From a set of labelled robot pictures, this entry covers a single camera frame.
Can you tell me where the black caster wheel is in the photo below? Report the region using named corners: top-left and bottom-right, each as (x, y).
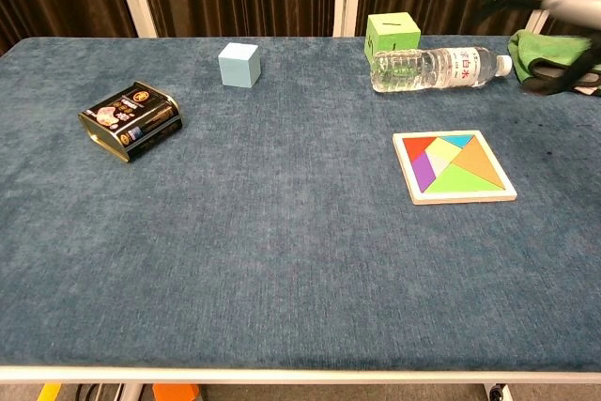
top-left (487, 382), bottom-right (513, 401)

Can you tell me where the orange object under table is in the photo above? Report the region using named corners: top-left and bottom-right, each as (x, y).
top-left (151, 383), bottom-right (201, 401)

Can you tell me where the white wooden tangram tray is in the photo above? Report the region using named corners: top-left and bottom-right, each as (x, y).
top-left (392, 130), bottom-right (518, 207)

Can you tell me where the yellow object under table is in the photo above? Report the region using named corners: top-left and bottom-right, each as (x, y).
top-left (37, 382), bottom-right (63, 401)

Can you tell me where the purple tangram parallelogram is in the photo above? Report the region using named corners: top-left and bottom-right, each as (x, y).
top-left (411, 151), bottom-right (439, 193)

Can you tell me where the orange tangram triangle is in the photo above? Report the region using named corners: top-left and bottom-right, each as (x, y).
top-left (452, 133), bottom-right (507, 191)

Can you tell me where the light blue foam cube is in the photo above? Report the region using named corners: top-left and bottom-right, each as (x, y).
top-left (217, 42), bottom-right (261, 89)

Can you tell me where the blue fabric table cover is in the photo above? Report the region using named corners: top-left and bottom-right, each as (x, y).
top-left (0, 34), bottom-right (601, 372)

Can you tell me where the green tangram triangle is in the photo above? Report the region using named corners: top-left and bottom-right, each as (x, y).
top-left (424, 163), bottom-right (506, 194)

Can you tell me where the black gold tin box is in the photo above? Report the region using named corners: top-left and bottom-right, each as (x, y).
top-left (77, 80), bottom-right (184, 163)

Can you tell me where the green microfiber cloth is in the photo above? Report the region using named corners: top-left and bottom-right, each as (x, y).
top-left (507, 28), bottom-right (601, 98)

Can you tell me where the pale yellow tangram square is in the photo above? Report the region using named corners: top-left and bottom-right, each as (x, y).
top-left (426, 137), bottom-right (464, 166)

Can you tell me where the red tangram triangle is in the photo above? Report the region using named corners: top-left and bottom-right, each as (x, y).
top-left (405, 136), bottom-right (438, 161)

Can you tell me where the blue tangram triangle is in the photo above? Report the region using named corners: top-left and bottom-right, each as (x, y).
top-left (440, 134), bottom-right (475, 149)

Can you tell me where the clear plastic water bottle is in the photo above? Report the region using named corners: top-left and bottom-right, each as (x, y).
top-left (369, 46), bottom-right (513, 94)

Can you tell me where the green foam cube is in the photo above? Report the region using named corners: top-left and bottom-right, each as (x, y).
top-left (363, 13), bottom-right (422, 65)

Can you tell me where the black cable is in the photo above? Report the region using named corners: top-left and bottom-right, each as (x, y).
top-left (74, 383), bottom-right (124, 401)

